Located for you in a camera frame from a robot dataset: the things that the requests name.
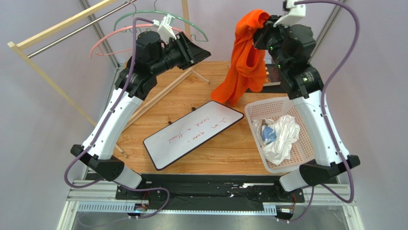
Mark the whiteboard with red writing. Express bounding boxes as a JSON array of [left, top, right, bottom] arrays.
[[143, 101, 244, 171]]

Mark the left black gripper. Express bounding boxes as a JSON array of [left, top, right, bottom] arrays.
[[150, 32, 212, 77]]

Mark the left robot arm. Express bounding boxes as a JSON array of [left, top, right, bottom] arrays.
[[70, 31, 211, 188]]

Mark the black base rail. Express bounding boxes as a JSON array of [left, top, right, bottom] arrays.
[[110, 174, 306, 219]]

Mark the pink clothes hanger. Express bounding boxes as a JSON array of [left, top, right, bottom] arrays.
[[90, 6, 183, 62]]

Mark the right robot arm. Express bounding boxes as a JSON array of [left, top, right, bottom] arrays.
[[253, 15, 361, 192]]

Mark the white plastic basket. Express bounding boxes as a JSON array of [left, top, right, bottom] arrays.
[[244, 97, 315, 174]]

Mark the wooden clothes rack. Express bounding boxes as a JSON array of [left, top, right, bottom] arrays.
[[7, 0, 211, 159]]

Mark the large black book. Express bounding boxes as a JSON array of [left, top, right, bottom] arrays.
[[260, 63, 285, 93]]

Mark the green clothes hanger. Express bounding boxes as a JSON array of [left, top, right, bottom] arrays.
[[113, 1, 209, 42]]

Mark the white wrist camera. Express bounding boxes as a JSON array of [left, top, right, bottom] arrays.
[[152, 14, 176, 43], [273, 0, 306, 28]]

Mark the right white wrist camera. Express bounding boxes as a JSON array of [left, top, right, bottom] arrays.
[[273, 0, 306, 28]]

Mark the dark red cover book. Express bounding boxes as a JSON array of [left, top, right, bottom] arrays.
[[263, 64, 281, 86]]

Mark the white printed t shirt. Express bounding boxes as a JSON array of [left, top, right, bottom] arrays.
[[252, 115, 300, 165]]

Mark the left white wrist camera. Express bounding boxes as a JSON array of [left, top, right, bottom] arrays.
[[152, 14, 176, 43]]

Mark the orange t shirt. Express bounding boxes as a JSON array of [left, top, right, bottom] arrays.
[[211, 9, 270, 106]]

